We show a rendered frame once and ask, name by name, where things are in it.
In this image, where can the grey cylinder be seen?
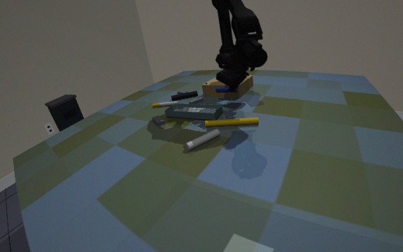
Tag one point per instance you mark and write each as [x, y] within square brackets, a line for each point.
[202, 139]

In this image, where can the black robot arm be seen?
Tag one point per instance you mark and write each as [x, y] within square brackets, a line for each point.
[244, 21]

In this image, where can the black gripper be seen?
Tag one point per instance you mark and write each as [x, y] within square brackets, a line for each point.
[237, 74]

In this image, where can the blue stylus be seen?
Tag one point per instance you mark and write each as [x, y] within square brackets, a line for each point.
[226, 89]

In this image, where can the black cylinder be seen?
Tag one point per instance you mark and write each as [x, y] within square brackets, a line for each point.
[184, 95]

